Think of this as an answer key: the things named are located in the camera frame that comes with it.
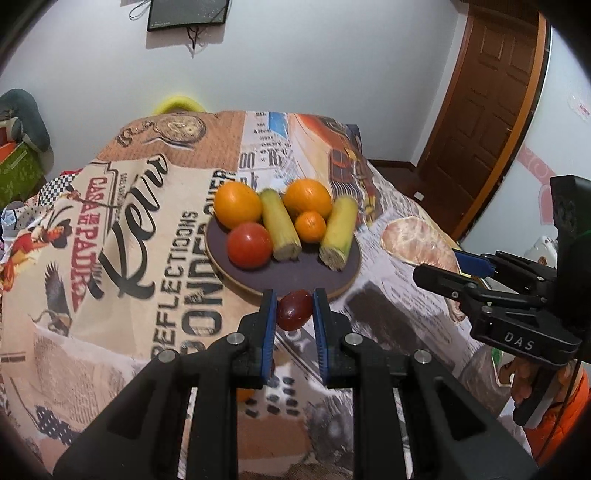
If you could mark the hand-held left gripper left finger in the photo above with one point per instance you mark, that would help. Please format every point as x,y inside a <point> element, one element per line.
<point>268,325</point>

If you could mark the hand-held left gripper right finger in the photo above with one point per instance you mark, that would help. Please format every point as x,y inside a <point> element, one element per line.
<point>321,332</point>

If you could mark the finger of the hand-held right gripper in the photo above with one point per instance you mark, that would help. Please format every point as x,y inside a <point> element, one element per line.
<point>443,279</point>
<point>471,262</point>

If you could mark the dark red jujube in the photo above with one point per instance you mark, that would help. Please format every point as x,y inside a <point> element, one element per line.
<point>295,310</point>

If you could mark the peeled pomelo segment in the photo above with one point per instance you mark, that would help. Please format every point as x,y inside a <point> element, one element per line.
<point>415,242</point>

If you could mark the dark grey round plate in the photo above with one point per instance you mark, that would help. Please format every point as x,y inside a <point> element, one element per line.
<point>295,274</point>

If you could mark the small tangerine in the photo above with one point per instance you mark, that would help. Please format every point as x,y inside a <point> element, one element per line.
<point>245,394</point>
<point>310,227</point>

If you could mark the red tomato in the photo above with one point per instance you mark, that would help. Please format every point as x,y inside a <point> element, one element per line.
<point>249,245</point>

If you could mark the corn cob piece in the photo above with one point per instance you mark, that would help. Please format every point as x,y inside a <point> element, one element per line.
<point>339,233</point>
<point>280,224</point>

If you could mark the large orange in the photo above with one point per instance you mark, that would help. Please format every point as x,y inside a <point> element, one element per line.
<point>307,197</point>
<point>238,205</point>

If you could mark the person's right forearm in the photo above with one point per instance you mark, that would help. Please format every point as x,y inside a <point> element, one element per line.
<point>561,424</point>

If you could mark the person's right hand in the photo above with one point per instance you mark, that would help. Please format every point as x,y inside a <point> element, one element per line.
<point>521,381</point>

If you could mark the brown wooden door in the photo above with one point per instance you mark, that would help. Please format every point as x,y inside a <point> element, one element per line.
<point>489,115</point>

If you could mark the white heart-printed sliding door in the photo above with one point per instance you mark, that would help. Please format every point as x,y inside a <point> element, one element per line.
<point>554,129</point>

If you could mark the yellow chair back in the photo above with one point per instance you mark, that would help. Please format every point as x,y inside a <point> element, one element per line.
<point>178,104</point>

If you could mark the pile of patterned cloths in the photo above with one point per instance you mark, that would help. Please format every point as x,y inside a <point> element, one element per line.
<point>27,212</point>

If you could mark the green patterned box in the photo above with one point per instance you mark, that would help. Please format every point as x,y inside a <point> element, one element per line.
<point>18,173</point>

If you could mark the grey plush toy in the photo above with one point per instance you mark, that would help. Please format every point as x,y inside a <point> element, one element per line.
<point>27,115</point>

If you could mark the small black wall monitor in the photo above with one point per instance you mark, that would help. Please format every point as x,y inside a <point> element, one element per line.
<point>187,13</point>

